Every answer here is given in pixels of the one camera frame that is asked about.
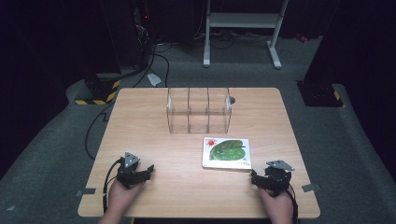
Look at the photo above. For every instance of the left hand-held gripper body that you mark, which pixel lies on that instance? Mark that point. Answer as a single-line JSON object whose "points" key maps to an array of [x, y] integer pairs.
{"points": [[128, 175]]}

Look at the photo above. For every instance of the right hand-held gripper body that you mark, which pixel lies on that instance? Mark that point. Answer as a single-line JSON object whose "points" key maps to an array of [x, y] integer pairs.
{"points": [[277, 179]]}

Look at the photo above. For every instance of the picture book with green leaf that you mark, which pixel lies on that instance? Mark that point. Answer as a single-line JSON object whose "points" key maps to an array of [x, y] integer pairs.
{"points": [[226, 153]]}

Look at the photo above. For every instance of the clear acrylic book rack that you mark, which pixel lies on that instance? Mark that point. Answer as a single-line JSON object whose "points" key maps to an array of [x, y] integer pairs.
{"points": [[199, 110]]}

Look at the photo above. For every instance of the grey tape strip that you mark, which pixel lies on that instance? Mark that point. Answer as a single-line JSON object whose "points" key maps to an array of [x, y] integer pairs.
{"points": [[310, 187], [86, 191]]}

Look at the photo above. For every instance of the round grey table grommet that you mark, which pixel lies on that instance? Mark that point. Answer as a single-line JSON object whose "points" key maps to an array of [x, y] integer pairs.
{"points": [[232, 100]]}

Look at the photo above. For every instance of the white paper scrap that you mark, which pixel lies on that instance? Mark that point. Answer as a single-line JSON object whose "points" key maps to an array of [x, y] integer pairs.
{"points": [[154, 79]]}

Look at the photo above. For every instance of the black yellow striped stand base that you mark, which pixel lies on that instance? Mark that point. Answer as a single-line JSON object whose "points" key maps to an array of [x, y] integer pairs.
{"points": [[99, 90]]}

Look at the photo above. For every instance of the small red object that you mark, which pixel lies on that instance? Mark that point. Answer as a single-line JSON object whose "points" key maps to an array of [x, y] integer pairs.
{"points": [[301, 38]]}

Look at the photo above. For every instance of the white metal stand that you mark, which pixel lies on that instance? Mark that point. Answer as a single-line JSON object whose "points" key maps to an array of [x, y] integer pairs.
{"points": [[243, 20]]}

